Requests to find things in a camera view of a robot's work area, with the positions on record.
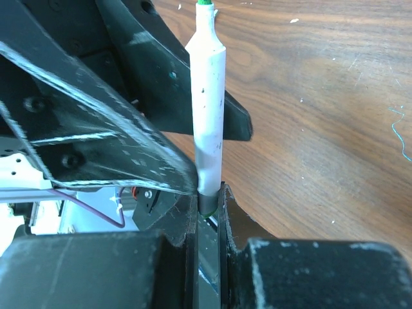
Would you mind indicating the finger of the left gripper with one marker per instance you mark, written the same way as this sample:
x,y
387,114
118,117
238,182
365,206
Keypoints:
x,y
163,166
155,65

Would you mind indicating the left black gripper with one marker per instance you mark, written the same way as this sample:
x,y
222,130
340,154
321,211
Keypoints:
x,y
86,114

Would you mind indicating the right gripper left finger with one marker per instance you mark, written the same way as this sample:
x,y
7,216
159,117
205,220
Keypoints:
x,y
153,268

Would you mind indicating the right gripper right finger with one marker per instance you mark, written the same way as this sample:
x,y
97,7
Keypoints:
x,y
259,270

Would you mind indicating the white pen dark green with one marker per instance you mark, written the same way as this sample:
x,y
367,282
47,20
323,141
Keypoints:
x,y
207,56

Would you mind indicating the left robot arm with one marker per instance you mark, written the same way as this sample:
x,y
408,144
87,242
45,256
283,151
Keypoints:
x,y
78,28

